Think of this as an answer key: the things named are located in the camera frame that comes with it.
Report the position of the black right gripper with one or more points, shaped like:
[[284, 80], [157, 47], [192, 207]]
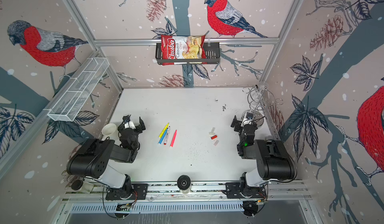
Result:
[[240, 127]]

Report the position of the clear translucent pen cap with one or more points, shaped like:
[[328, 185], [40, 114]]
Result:
[[212, 132]]

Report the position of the yellow highlighter pen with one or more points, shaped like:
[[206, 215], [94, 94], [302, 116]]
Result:
[[164, 129]]

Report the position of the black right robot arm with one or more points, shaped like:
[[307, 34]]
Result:
[[274, 164]]

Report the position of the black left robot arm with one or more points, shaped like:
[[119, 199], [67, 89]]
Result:
[[92, 161]]

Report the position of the blue marker pen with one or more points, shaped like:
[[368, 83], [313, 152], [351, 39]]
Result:
[[163, 137]]

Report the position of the white marker pen red end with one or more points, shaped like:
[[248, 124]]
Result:
[[167, 135]]

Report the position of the pink highlighter pen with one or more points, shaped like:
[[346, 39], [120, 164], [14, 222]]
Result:
[[173, 139]]

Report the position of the white ceramic mug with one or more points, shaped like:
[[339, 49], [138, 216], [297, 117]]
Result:
[[109, 130]]

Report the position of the chrome spiral glass holder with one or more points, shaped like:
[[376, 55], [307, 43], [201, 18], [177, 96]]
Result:
[[260, 99]]

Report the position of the red cassava chips bag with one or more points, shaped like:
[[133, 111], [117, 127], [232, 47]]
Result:
[[185, 43]]

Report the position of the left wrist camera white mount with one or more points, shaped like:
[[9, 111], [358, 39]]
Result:
[[129, 124]]

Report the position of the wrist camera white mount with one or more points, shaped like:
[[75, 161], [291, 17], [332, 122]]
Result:
[[129, 124], [248, 118]]

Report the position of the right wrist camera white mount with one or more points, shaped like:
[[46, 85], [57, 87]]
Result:
[[248, 118]]

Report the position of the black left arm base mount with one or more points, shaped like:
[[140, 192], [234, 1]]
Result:
[[133, 192]]

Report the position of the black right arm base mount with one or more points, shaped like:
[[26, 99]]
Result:
[[236, 190]]

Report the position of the white wire mesh shelf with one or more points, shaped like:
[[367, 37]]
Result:
[[71, 102]]

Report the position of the black round knob on rail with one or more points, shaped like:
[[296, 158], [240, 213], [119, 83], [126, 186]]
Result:
[[184, 182]]

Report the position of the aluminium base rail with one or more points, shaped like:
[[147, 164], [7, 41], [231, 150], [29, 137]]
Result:
[[199, 191]]

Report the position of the black wire wall basket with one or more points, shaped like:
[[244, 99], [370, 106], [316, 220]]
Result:
[[208, 54]]

